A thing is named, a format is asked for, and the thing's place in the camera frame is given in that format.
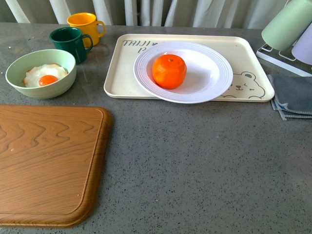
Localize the orange mandarin fruit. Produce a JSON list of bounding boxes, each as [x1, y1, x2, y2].
[[152, 54, 187, 89]]

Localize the white ribbed deep plate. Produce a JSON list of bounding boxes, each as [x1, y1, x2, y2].
[[133, 41, 234, 104]]

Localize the cream bear serving tray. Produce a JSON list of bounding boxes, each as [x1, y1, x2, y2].
[[104, 34, 274, 102]]

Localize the wooden cutting board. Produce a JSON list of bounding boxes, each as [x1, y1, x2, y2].
[[0, 105, 112, 228]]

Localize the yellow mug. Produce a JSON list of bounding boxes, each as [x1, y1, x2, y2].
[[67, 12, 106, 45]]

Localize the dark green mug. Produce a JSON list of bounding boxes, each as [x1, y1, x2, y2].
[[49, 27, 93, 64]]

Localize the fake fried egg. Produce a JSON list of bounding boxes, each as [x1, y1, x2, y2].
[[22, 63, 68, 88]]

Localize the light green bowl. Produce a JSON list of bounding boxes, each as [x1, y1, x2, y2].
[[5, 49, 77, 99]]

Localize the white pleated curtain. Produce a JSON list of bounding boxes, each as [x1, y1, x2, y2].
[[0, 0, 288, 29]]

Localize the grey folded cloth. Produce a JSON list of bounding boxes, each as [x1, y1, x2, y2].
[[268, 75, 312, 120]]

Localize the light green cup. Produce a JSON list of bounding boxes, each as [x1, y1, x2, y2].
[[261, 0, 312, 51]]

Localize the lavender cup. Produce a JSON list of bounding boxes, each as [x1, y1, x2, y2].
[[292, 24, 312, 65]]

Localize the white wire cup rack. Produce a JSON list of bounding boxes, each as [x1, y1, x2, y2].
[[256, 44, 312, 77]]

